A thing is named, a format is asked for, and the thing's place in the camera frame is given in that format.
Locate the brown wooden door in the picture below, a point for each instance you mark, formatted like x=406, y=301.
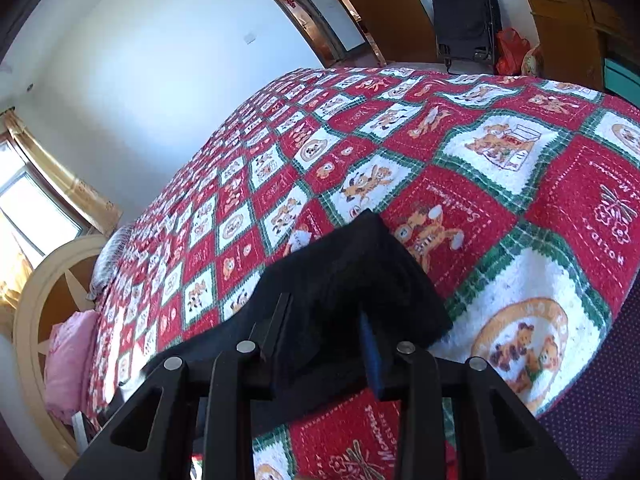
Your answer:
x=395, y=15

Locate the striped pillow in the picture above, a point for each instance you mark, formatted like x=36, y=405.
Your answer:
x=107, y=260

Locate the dark grey sock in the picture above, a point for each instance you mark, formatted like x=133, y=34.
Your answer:
x=340, y=280

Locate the cream wooden headboard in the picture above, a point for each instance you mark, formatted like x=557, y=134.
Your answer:
x=30, y=310

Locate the yellow curtain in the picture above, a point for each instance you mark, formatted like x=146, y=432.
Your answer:
x=60, y=175

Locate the window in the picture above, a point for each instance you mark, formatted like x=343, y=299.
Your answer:
x=30, y=200

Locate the red plastic bag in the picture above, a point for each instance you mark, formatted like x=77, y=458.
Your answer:
x=510, y=52

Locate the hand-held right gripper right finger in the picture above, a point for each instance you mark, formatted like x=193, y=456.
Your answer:
x=377, y=360

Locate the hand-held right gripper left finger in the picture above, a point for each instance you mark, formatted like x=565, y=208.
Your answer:
x=275, y=332

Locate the purple dotted cloth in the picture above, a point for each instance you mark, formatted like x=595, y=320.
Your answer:
x=600, y=385

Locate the brown door frame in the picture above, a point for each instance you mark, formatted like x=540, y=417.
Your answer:
x=280, y=5

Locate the teal box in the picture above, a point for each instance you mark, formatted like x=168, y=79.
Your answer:
x=622, y=80

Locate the pink pillow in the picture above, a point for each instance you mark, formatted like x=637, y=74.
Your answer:
x=70, y=360

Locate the black suitcase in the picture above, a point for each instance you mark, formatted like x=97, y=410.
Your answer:
x=460, y=10

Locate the white wall switch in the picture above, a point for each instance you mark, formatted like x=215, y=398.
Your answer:
x=249, y=38

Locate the printed gift bag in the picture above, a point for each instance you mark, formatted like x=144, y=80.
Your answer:
x=532, y=62

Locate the wooden cabinet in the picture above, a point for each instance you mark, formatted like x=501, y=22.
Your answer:
x=560, y=25

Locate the red printed blanket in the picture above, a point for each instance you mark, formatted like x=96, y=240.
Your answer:
x=450, y=160

